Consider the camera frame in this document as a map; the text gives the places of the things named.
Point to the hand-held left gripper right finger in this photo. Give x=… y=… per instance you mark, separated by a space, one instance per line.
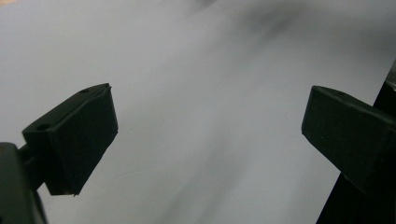
x=351 y=137

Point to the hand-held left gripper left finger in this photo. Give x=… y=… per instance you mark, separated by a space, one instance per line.
x=77 y=140

